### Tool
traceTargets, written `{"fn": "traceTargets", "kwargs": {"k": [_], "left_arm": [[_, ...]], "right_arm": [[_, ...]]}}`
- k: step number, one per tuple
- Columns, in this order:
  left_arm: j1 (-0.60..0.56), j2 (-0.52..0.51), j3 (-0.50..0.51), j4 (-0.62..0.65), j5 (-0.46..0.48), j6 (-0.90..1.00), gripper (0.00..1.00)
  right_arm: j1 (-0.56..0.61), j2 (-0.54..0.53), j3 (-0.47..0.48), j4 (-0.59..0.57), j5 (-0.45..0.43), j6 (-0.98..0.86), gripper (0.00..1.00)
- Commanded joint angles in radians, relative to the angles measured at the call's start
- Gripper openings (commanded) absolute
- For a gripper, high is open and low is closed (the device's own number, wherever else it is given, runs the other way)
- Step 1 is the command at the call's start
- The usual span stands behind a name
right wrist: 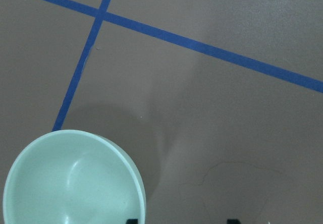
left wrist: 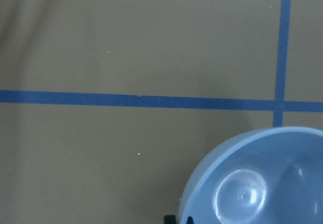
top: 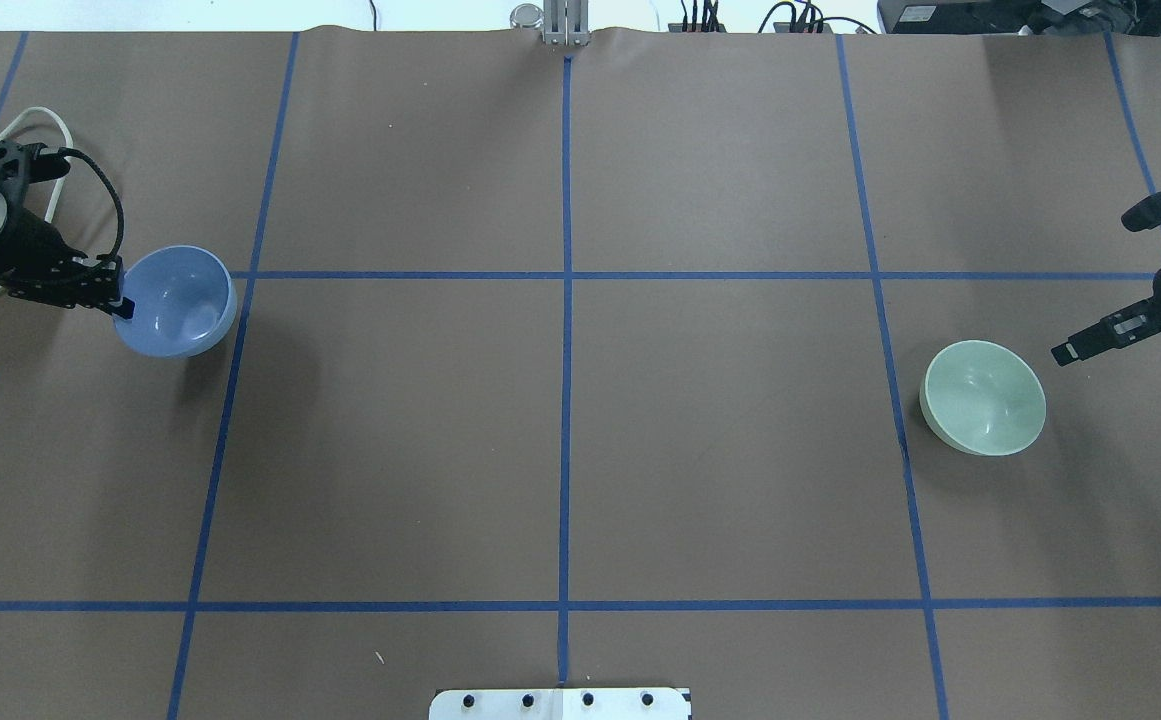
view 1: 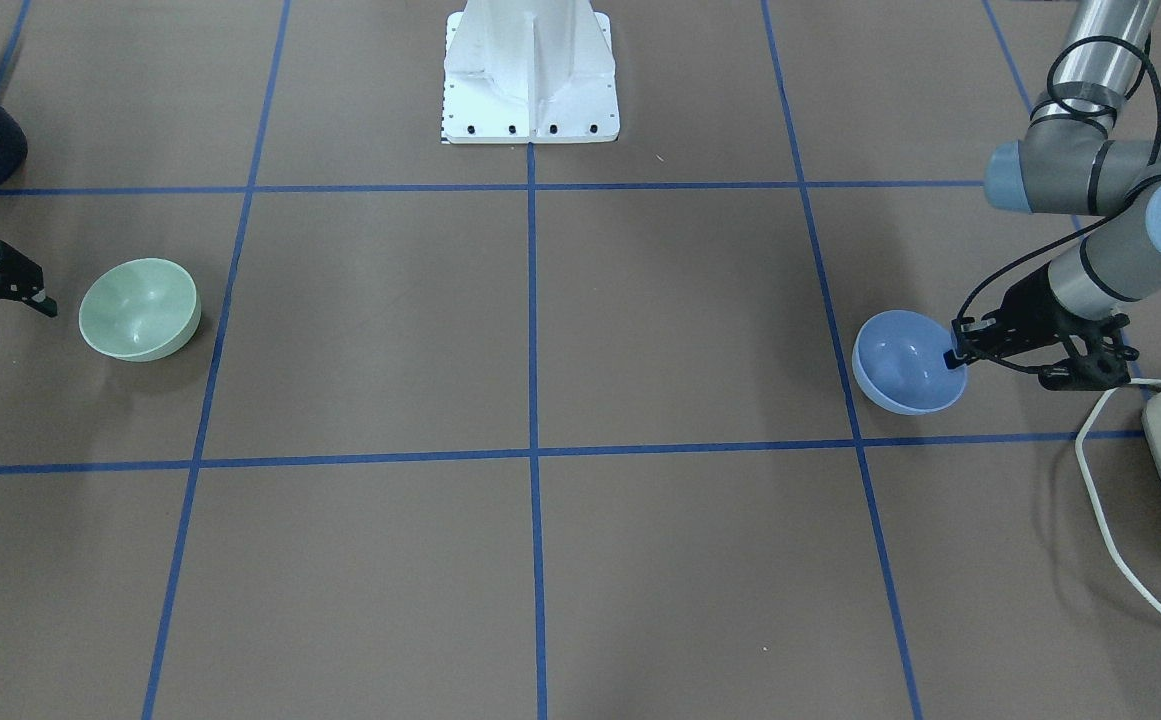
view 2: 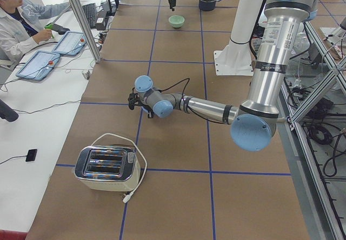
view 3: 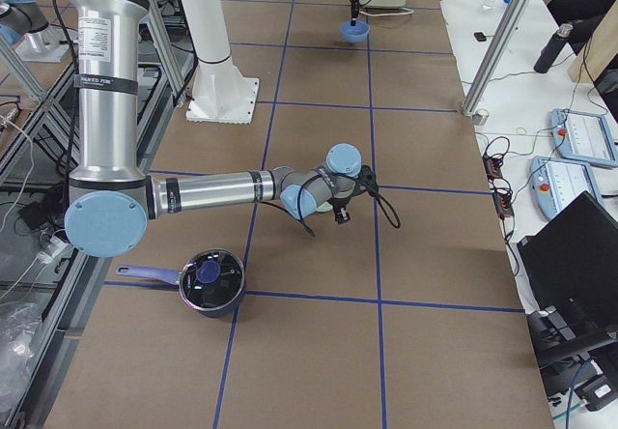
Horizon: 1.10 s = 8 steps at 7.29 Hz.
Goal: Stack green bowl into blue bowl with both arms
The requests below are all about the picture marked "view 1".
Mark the green bowl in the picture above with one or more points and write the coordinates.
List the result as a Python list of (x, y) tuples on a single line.
[(141, 311)]

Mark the blue bowl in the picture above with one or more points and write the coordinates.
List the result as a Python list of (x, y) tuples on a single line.
[(898, 362)]

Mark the white pedestal column base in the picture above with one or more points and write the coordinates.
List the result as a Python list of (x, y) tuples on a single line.
[(529, 72)]

